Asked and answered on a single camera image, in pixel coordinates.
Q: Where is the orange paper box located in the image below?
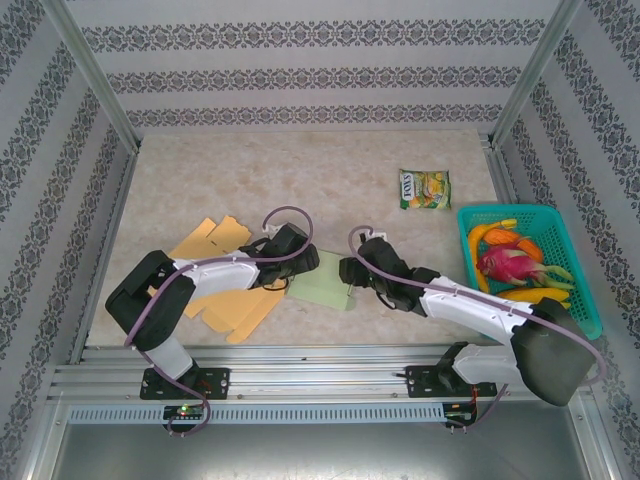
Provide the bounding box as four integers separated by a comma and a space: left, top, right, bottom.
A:
158, 214, 281, 345

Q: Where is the pink toy dragon fruit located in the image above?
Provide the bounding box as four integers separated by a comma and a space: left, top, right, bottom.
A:
474, 244, 552, 290

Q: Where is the aluminium mounting rail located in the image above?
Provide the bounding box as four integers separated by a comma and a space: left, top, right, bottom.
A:
47, 343, 594, 401

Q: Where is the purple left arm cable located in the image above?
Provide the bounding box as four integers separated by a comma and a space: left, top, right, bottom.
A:
123, 203, 316, 437

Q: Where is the green paper box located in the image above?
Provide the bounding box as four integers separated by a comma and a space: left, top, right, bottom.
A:
288, 248, 359, 312

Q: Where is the small circuit board green light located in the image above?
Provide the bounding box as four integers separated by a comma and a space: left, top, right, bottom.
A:
163, 404, 205, 420

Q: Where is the grey slotted cable duct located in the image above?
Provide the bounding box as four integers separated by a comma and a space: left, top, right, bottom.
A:
67, 403, 446, 425

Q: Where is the orange toy mango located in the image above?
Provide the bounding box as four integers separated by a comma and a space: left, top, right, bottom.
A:
482, 227, 519, 247

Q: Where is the teal plastic basket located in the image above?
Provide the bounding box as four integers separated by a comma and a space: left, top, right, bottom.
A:
457, 202, 604, 342

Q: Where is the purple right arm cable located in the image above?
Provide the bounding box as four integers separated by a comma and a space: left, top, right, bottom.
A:
346, 225, 607, 431

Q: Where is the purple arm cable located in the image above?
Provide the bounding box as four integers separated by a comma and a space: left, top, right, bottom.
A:
346, 225, 607, 431
123, 203, 316, 437

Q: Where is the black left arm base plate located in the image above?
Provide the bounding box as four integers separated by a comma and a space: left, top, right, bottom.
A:
139, 367, 231, 401

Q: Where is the yellow green candy packet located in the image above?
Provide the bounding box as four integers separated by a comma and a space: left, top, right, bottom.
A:
398, 168, 453, 211

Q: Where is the single yellow toy banana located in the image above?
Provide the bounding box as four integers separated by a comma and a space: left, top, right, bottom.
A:
467, 218, 520, 294

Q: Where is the aluminium frame post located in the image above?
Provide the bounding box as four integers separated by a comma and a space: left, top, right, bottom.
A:
39, 0, 142, 152
488, 0, 585, 151

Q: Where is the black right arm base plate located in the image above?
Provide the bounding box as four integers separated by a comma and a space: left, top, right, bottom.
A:
405, 363, 497, 400

